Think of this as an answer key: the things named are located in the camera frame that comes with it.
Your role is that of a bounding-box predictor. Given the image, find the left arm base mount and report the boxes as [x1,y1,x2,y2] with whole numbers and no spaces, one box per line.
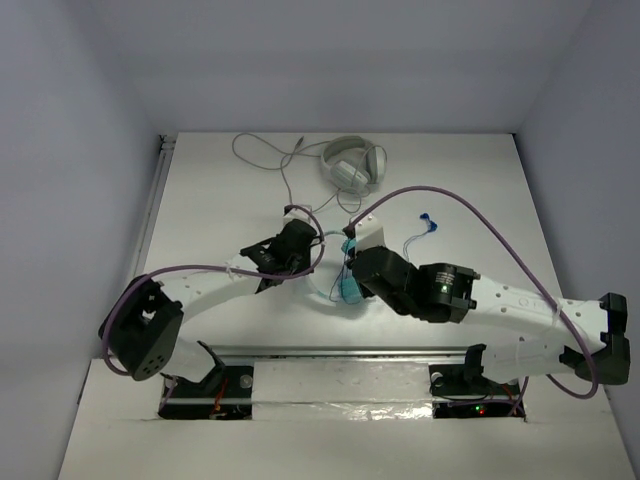
[158,341,254,420]

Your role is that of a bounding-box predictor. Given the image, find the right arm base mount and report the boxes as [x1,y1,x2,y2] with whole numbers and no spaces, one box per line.
[429,344,526,420]

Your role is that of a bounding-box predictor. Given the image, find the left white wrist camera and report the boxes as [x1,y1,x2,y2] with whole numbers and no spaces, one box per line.
[282,204,313,226]

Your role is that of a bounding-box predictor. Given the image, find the aluminium rail front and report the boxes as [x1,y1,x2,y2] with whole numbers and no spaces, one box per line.
[212,346,467,358]

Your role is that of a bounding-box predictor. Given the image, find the aluminium rail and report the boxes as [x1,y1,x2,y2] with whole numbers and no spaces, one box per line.
[103,134,176,357]
[212,346,467,358]

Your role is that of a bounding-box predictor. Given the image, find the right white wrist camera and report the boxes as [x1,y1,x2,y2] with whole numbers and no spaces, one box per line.
[343,214,386,253]

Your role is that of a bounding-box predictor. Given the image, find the white grey headphones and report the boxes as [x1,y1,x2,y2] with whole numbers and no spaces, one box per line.
[320,136,388,194]

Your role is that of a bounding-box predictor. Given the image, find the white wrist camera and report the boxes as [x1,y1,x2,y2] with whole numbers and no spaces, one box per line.
[282,204,313,226]
[343,214,386,253]

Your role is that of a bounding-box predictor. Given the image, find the teal cat-ear headphones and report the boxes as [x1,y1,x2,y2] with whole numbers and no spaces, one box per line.
[304,230,363,305]

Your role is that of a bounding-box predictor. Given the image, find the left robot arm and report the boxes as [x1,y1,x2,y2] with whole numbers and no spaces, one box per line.
[98,219,320,397]

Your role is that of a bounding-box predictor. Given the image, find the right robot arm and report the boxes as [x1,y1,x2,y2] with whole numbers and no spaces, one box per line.
[349,246,631,393]

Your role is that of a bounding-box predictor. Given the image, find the aluminium rail left side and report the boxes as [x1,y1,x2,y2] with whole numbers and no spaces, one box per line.
[103,134,176,357]

